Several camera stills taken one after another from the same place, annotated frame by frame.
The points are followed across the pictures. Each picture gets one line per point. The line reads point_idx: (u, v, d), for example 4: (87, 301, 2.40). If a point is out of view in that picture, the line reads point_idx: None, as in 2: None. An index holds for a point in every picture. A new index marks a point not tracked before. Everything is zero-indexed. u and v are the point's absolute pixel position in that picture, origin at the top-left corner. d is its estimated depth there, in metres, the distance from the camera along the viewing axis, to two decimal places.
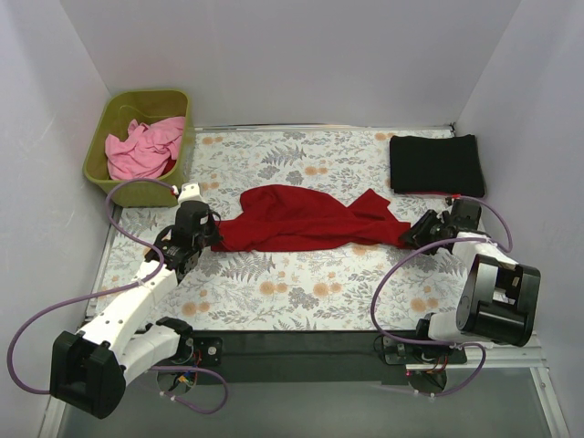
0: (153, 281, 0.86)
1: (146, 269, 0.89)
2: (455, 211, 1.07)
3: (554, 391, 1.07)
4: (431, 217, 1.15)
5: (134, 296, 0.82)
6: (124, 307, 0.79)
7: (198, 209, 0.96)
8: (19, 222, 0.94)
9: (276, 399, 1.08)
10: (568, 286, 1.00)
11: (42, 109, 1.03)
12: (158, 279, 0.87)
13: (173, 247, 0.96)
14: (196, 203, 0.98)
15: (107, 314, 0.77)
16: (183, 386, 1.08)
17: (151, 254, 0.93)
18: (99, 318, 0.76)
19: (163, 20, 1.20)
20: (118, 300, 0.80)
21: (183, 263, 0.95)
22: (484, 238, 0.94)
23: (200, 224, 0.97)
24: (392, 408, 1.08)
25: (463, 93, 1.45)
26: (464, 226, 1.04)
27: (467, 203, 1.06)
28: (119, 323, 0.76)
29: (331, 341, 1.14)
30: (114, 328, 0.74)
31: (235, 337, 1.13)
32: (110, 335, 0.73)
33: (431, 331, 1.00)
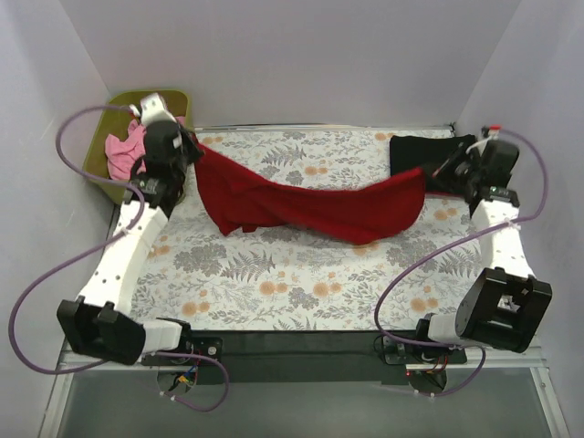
0: (140, 226, 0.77)
1: (127, 214, 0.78)
2: (487, 158, 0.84)
3: (554, 391, 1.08)
4: (457, 158, 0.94)
5: (125, 246, 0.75)
6: (121, 257, 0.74)
7: (166, 130, 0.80)
8: (19, 222, 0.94)
9: (275, 399, 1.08)
10: (570, 286, 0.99)
11: (42, 108, 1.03)
12: (145, 224, 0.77)
13: (151, 180, 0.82)
14: (160, 123, 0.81)
15: (103, 271, 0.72)
16: (183, 386, 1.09)
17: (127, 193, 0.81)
18: (96, 278, 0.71)
19: (164, 21, 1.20)
20: (109, 254, 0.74)
21: (169, 195, 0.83)
22: (505, 223, 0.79)
23: (174, 146, 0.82)
24: (392, 408, 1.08)
25: (463, 93, 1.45)
26: (490, 186, 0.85)
27: (504, 152, 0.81)
28: (118, 279, 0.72)
29: (331, 341, 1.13)
30: (114, 285, 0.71)
31: (235, 337, 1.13)
32: (114, 294, 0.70)
33: (431, 331, 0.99)
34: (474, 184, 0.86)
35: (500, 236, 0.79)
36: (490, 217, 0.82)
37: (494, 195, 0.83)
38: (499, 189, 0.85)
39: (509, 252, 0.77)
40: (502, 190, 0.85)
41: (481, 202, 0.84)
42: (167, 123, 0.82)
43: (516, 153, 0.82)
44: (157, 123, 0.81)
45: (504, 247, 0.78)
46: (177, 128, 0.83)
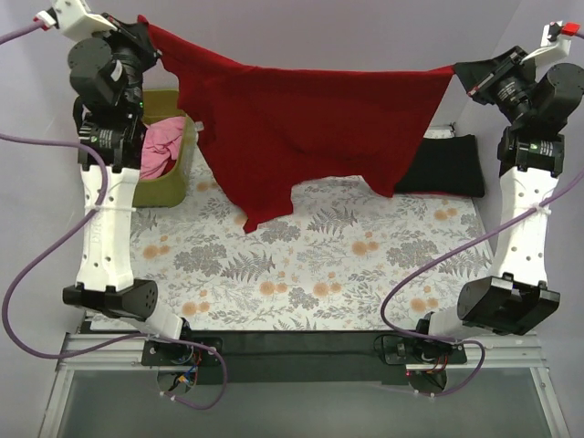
0: (111, 197, 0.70)
1: (91, 182, 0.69)
2: (542, 98, 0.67)
3: (554, 391, 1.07)
4: (505, 72, 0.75)
5: (107, 226, 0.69)
6: (106, 233, 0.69)
7: (98, 60, 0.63)
8: (20, 221, 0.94)
9: (275, 399, 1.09)
10: (570, 286, 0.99)
11: (43, 108, 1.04)
12: (115, 192, 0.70)
13: (102, 129, 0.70)
14: (87, 46, 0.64)
15: (92, 255, 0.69)
16: (183, 386, 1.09)
17: (82, 156, 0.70)
18: (88, 263, 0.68)
19: (164, 21, 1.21)
20: (88, 232, 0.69)
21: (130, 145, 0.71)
22: (533, 210, 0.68)
23: (113, 80, 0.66)
24: (392, 408, 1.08)
25: (463, 94, 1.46)
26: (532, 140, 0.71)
27: (562, 102, 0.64)
28: (109, 260, 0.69)
29: (331, 341, 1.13)
30: (107, 267, 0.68)
31: (235, 337, 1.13)
32: (111, 276, 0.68)
33: (431, 329, 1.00)
34: (513, 135, 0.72)
35: (523, 230, 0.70)
36: (519, 194, 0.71)
37: (534, 155, 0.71)
38: (542, 141, 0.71)
39: (526, 252, 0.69)
40: (545, 146, 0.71)
41: (512, 167, 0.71)
42: (95, 43, 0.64)
43: (578, 101, 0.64)
44: (81, 50, 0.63)
45: (523, 245, 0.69)
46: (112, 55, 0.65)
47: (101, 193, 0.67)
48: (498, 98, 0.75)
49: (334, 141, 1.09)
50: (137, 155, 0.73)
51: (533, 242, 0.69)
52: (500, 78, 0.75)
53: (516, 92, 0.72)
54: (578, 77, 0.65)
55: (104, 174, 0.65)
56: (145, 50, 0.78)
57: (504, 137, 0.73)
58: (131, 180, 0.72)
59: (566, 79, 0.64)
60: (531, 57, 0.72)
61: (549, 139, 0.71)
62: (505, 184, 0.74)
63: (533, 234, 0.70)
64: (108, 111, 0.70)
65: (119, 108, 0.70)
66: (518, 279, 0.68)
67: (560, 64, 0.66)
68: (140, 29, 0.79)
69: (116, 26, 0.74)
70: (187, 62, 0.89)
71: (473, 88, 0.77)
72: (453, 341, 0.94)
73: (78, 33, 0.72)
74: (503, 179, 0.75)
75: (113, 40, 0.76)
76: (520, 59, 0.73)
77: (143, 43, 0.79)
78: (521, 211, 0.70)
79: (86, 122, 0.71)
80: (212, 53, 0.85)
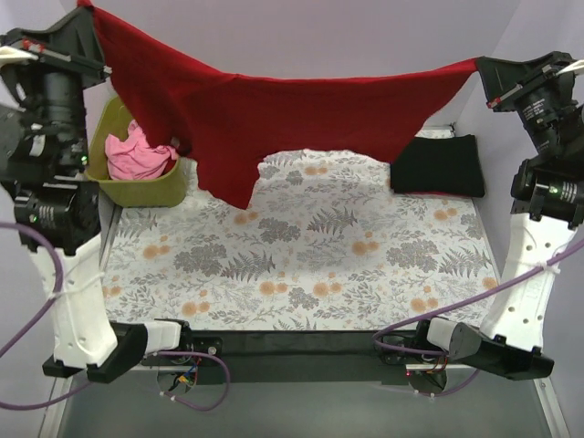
0: (71, 280, 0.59)
1: (45, 267, 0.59)
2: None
3: (554, 391, 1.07)
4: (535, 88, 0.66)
5: (73, 308, 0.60)
6: (75, 314, 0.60)
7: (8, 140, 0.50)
8: None
9: (274, 399, 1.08)
10: (569, 286, 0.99)
11: None
12: (75, 276, 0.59)
13: (41, 199, 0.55)
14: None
15: (63, 336, 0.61)
16: (183, 386, 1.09)
17: (26, 238, 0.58)
18: (62, 343, 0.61)
19: (165, 22, 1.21)
20: (55, 314, 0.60)
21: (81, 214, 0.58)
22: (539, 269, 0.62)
23: (32, 156, 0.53)
24: (392, 408, 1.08)
25: (462, 94, 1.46)
26: (552, 181, 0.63)
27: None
28: (84, 340, 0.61)
29: (330, 341, 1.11)
30: (81, 349, 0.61)
31: (234, 337, 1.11)
32: (93, 354, 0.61)
33: (431, 336, 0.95)
34: (530, 172, 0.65)
35: (525, 290, 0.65)
36: (524, 245, 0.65)
37: (551, 199, 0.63)
38: (564, 182, 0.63)
39: (524, 314, 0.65)
40: (567, 188, 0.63)
41: (525, 213, 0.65)
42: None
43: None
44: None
45: (524, 306, 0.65)
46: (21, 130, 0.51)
47: (58, 281, 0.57)
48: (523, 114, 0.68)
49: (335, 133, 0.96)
50: (88, 226, 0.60)
51: (533, 303, 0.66)
52: (529, 93, 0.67)
53: (545, 113, 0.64)
54: None
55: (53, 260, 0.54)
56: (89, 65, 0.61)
57: (521, 172, 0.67)
58: (90, 252, 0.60)
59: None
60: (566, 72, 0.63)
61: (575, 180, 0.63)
62: (515, 229, 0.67)
63: (534, 296, 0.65)
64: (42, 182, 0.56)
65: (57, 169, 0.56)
66: (512, 342, 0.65)
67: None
68: (83, 19, 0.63)
69: (38, 56, 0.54)
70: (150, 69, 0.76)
71: (495, 99, 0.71)
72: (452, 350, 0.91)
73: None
74: (513, 217, 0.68)
75: (36, 74, 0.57)
76: (554, 73, 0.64)
77: (88, 57, 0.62)
78: (526, 266, 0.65)
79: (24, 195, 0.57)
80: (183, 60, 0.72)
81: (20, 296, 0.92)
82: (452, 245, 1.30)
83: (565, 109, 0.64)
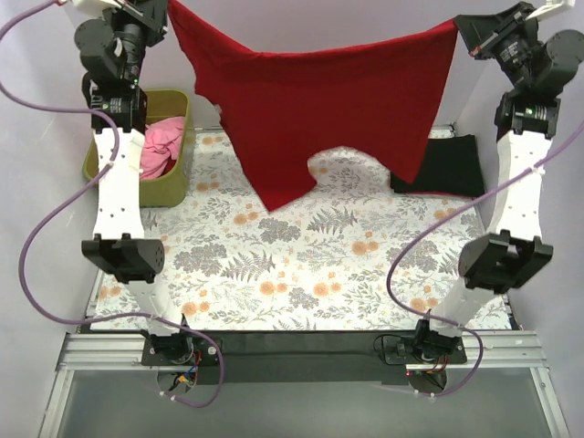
0: (123, 155, 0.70)
1: (105, 145, 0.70)
2: (541, 65, 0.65)
3: (554, 391, 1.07)
4: (509, 33, 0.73)
5: (123, 180, 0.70)
6: (119, 190, 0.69)
7: (101, 37, 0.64)
8: (20, 222, 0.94)
9: (275, 399, 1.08)
10: (569, 285, 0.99)
11: (44, 109, 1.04)
12: (128, 150, 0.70)
13: (112, 98, 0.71)
14: (88, 29, 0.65)
15: (108, 206, 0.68)
16: (183, 386, 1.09)
17: (95, 119, 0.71)
18: (104, 213, 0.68)
19: None
20: (105, 187, 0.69)
21: (139, 112, 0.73)
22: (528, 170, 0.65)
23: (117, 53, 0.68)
24: (392, 408, 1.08)
25: (463, 94, 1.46)
26: (526, 108, 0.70)
27: (558, 74, 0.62)
28: (123, 211, 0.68)
29: (331, 341, 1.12)
30: (123, 217, 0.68)
31: (235, 337, 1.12)
32: (129, 227, 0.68)
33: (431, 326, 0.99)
34: (510, 101, 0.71)
35: (519, 186, 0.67)
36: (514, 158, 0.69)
37: (525, 123, 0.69)
38: (537, 105, 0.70)
39: (522, 208, 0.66)
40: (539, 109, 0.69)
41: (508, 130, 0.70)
42: (97, 24, 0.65)
43: (575, 71, 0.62)
44: (87, 31, 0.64)
45: (517, 203, 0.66)
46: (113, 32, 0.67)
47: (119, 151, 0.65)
48: (500, 58, 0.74)
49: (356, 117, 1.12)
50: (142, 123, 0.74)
51: (528, 200, 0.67)
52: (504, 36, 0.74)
53: (518, 55, 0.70)
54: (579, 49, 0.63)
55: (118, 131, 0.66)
56: (151, 26, 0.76)
57: (501, 104, 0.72)
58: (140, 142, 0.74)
59: (564, 50, 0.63)
60: (535, 18, 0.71)
61: (545, 102, 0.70)
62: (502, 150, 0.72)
63: (527, 193, 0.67)
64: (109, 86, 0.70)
65: (124, 80, 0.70)
66: (515, 233, 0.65)
67: (561, 33, 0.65)
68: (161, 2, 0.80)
69: (121, 5, 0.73)
70: (208, 45, 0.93)
71: (476, 48, 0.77)
72: (457, 322, 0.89)
73: (88, 10, 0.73)
74: (498, 144, 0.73)
75: (121, 20, 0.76)
76: (523, 19, 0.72)
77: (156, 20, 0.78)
78: (516, 172, 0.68)
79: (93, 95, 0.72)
80: (233, 43, 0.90)
81: (19, 297, 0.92)
82: (452, 245, 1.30)
83: (535, 47, 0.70)
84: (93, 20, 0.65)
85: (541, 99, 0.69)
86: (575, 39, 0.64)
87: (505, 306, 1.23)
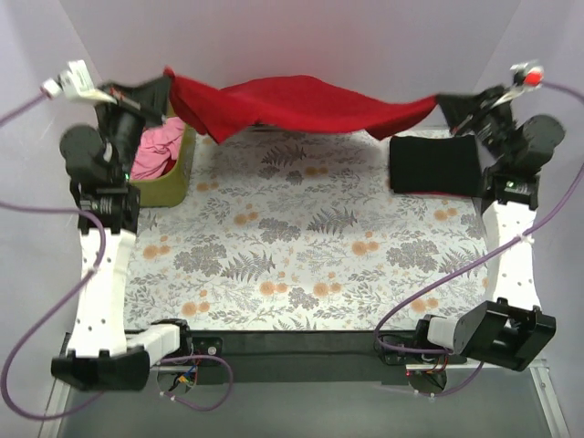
0: (109, 258, 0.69)
1: (90, 248, 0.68)
2: (518, 147, 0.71)
3: (554, 391, 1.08)
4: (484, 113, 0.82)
5: (105, 286, 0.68)
6: (101, 297, 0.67)
7: (91, 147, 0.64)
8: (19, 221, 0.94)
9: (275, 399, 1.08)
10: (569, 284, 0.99)
11: (43, 107, 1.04)
12: (113, 254, 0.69)
13: (102, 197, 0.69)
14: (79, 138, 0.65)
15: (86, 318, 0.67)
16: (183, 386, 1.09)
17: (82, 222, 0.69)
18: (81, 327, 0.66)
19: (166, 19, 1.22)
20: (84, 297, 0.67)
21: (130, 209, 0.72)
22: (517, 238, 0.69)
23: (107, 159, 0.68)
24: (392, 408, 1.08)
25: (463, 94, 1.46)
26: (508, 179, 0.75)
27: (532, 154, 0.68)
28: (103, 323, 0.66)
29: (331, 341, 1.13)
30: (101, 331, 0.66)
31: (235, 337, 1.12)
32: (106, 340, 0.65)
33: (431, 334, 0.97)
34: (493, 176, 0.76)
35: (508, 255, 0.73)
36: (500, 227, 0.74)
37: (508, 194, 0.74)
38: (519, 181, 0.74)
39: (516, 276, 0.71)
40: (522, 182, 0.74)
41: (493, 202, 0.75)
42: (84, 129, 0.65)
43: (547, 153, 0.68)
44: (75, 136, 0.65)
45: (511, 270, 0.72)
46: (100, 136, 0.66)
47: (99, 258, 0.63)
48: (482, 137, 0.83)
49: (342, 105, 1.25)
50: (131, 218, 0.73)
51: (522, 267, 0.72)
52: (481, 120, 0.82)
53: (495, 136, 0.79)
54: (553, 132, 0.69)
55: (102, 237, 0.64)
56: (149, 115, 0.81)
57: (484, 176, 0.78)
58: (130, 241, 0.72)
59: (538, 135, 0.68)
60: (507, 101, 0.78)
61: (526, 180, 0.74)
62: (487, 219, 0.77)
63: (521, 261, 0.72)
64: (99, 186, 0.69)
65: (116, 180, 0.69)
66: (512, 303, 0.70)
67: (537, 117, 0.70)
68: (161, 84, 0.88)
69: (116, 99, 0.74)
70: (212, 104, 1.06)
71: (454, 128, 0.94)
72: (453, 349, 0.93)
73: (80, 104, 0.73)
74: (484, 215, 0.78)
75: (115, 111, 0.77)
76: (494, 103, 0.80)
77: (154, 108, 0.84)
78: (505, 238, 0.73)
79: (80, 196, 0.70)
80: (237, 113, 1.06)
81: (19, 296, 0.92)
82: (452, 245, 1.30)
83: (511, 128, 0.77)
84: (83, 126, 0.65)
85: (522, 176, 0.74)
86: (549, 123, 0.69)
87: None
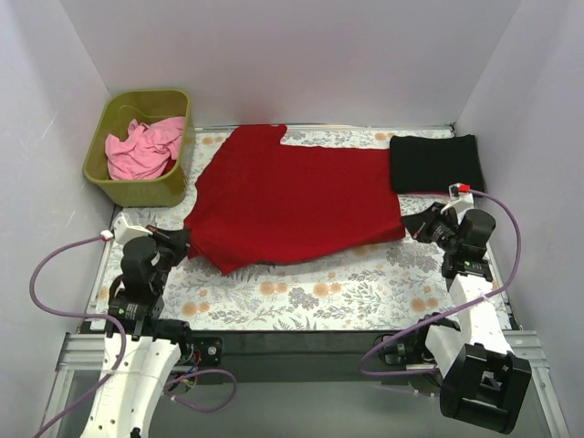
0: (127, 361, 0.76)
1: (112, 350, 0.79)
2: (464, 231, 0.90)
3: (554, 391, 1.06)
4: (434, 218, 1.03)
5: (117, 389, 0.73)
6: (111, 399, 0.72)
7: (143, 252, 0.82)
8: (20, 221, 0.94)
9: (275, 399, 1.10)
10: (568, 286, 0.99)
11: (43, 108, 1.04)
12: (130, 358, 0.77)
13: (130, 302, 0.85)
14: (137, 244, 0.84)
15: (98, 417, 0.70)
16: (183, 387, 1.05)
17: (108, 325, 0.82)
18: (92, 425, 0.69)
19: (165, 20, 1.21)
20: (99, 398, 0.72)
21: (150, 314, 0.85)
22: (481, 297, 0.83)
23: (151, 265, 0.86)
24: (391, 407, 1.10)
25: (463, 94, 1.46)
26: (465, 259, 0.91)
27: (479, 233, 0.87)
28: (112, 422, 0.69)
29: (331, 341, 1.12)
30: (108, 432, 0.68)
31: (235, 337, 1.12)
32: None
33: (428, 340, 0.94)
34: (451, 258, 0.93)
35: (476, 311, 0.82)
36: (466, 292, 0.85)
37: (468, 270, 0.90)
38: (474, 262, 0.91)
39: (487, 328, 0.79)
40: (475, 260, 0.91)
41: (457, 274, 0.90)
42: (138, 241, 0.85)
43: (489, 231, 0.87)
44: (131, 245, 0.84)
45: (482, 324, 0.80)
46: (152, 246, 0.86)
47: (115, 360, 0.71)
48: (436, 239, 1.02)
49: (325, 198, 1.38)
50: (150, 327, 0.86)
51: (489, 321, 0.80)
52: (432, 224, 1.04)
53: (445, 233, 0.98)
54: (487, 217, 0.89)
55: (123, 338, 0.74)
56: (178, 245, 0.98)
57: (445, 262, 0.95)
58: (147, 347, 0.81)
59: (478, 219, 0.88)
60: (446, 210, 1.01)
61: (477, 260, 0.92)
62: (456, 294, 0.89)
63: (489, 318, 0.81)
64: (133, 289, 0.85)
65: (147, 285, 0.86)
66: (487, 348, 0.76)
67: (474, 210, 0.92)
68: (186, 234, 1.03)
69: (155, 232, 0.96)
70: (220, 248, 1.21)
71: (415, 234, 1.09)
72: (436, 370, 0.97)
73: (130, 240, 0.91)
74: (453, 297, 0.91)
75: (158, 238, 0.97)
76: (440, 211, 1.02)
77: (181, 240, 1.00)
78: (473, 297, 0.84)
79: (117, 297, 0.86)
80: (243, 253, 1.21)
81: (18, 295, 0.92)
82: None
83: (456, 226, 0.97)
84: (140, 237, 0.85)
85: (474, 257, 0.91)
86: (484, 214, 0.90)
87: (505, 306, 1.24)
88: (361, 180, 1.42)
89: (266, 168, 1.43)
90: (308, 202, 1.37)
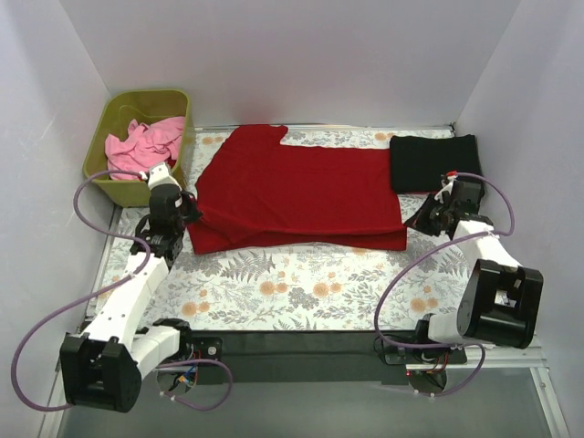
0: (145, 272, 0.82)
1: (134, 263, 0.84)
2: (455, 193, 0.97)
3: (554, 391, 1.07)
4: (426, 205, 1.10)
5: (132, 290, 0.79)
6: (124, 299, 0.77)
7: (169, 192, 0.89)
8: (19, 221, 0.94)
9: (275, 401, 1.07)
10: (568, 285, 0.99)
11: (43, 108, 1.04)
12: (151, 269, 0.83)
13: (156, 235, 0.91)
14: (162, 186, 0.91)
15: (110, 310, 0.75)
16: (183, 386, 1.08)
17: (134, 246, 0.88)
18: (102, 317, 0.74)
19: (165, 20, 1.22)
20: (114, 297, 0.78)
21: (172, 249, 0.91)
22: (485, 231, 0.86)
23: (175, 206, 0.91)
24: (391, 408, 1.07)
25: (462, 94, 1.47)
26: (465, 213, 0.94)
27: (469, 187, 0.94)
28: (123, 317, 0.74)
29: (331, 341, 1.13)
30: (119, 323, 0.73)
31: (235, 337, 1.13)
32: (119, 331, 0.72)
33: (431, 333, 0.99)
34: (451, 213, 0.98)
35: (484, 243, 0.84)
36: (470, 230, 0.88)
37: (469, 217, 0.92)
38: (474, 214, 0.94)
39: (494, 252, 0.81)
40: (475, 212, 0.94)
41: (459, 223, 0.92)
42: (164, 186, 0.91)
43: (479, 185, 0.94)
44: (161, 188, 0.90)
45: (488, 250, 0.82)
46: (178, 190, 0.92)
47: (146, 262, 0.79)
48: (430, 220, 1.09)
49: (328, 197, 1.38)
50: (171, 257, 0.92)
51: (495, 248, 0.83)
52: (427, 208, 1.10)
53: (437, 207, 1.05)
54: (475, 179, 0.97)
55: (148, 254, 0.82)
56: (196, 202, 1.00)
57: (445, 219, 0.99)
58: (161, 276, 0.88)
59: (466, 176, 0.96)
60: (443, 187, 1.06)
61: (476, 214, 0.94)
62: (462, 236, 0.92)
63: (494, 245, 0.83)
64: (159, 226, 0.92)
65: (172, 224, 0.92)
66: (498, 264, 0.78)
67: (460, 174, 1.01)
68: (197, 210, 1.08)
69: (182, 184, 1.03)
70: None
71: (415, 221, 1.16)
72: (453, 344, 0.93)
73: None
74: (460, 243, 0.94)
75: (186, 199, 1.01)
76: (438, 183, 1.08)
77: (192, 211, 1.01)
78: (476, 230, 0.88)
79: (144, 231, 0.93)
80: None
81: (18, 296, 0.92)
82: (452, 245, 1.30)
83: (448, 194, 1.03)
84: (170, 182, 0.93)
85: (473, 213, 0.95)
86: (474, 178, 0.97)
87: None
88: (366, 183, 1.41)
89: (266, 167, 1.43)
90: (308, 201, 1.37)
